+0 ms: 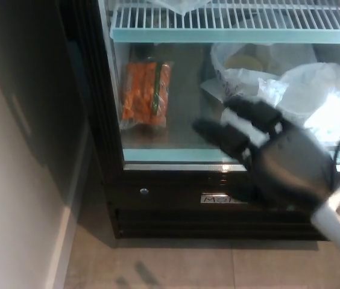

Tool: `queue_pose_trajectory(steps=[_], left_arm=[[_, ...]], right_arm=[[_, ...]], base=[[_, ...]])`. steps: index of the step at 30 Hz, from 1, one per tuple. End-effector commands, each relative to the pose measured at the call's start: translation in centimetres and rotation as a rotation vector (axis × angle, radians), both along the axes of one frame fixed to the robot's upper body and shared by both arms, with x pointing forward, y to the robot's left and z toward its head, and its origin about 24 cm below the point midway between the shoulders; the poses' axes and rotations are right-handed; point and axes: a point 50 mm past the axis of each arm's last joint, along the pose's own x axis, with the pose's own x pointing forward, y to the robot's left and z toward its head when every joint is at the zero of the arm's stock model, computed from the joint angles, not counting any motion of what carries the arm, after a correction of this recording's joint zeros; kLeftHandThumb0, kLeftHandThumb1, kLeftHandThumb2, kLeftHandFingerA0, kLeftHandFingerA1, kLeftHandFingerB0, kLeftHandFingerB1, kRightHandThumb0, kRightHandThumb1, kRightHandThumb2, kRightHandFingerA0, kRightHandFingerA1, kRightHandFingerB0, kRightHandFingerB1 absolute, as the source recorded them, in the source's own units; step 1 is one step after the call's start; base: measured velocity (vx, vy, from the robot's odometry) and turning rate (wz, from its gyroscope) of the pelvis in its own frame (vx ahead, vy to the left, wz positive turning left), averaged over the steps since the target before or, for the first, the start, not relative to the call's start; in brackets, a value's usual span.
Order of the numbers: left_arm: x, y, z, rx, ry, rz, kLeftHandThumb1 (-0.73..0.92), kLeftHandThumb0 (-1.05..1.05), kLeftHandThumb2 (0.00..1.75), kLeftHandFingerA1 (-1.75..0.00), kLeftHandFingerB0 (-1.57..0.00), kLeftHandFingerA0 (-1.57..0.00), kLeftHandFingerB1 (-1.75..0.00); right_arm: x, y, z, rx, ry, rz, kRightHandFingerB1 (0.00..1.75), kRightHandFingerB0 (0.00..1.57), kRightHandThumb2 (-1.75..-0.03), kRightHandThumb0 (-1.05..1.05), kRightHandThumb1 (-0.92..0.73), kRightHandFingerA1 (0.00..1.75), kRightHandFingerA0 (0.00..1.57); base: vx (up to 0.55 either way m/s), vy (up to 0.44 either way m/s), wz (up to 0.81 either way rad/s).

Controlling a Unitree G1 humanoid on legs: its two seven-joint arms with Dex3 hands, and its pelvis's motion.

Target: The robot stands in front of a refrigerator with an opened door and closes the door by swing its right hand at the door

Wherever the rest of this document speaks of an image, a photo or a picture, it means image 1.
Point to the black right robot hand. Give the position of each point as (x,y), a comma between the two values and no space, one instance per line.
(290,168)

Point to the black glass-door refrigerator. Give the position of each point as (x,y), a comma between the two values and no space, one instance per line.
(188,224)

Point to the round silver door lock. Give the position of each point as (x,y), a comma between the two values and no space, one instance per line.
(143,191)

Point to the silver brand name plate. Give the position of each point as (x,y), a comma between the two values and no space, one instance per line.
(212,199)

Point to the white crumpled plastic bag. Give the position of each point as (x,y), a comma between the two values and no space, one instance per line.
(323,90)

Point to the clear bag with round container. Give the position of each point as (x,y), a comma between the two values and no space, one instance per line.
(242,60)

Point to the bagged orange carrots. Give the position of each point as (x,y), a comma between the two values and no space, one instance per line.
(137,96)

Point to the clear plastic bag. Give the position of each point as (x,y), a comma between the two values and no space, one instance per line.
(185,4)

